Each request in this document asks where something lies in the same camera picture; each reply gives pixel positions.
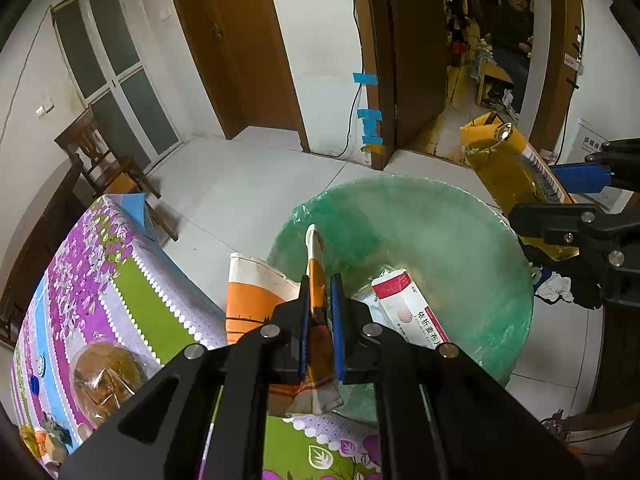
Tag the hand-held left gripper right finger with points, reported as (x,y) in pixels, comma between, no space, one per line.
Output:
(336,340)

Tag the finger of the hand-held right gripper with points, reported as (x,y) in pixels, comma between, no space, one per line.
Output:
(580,177)
(555,222)

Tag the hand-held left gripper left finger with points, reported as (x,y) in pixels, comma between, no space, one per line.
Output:
(303,340)

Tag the orange white wrapper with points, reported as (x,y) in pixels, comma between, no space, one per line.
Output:
(250,300)

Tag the red white box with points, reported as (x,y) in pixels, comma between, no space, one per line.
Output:
(405,310)

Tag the large yellow packet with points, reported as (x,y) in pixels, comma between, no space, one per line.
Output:
(500,170)

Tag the green plastic basin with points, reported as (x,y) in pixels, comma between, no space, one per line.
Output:
(425,230)

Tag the white cloth scrap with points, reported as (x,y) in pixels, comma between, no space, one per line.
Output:
(555,287)

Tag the cardboard box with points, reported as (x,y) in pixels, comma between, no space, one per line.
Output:
(492,85)

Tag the bread in clear bag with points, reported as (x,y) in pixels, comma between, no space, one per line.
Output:
(107,375)

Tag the open brown door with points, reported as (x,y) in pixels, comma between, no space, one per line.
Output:
(415,50)

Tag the blue tape strip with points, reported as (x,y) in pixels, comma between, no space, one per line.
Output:
(366,79)
(371,120)

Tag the white round lid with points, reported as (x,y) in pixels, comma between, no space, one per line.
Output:
(40,365)

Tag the crumpled orange wrapper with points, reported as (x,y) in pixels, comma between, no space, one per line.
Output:
(50,445)

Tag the dark wooden dining table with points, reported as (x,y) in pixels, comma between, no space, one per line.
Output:
(40,240)

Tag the dark wooden chair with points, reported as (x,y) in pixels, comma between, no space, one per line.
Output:
(95,145)

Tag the brown wooden door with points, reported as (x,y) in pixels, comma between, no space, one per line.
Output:
(235,35)

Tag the frosted glass door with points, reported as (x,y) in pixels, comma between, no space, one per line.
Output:
(100,45)

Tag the white wall sign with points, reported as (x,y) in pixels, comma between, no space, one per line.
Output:
(596,141)

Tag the white wall switch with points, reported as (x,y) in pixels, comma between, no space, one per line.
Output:
(45,109)

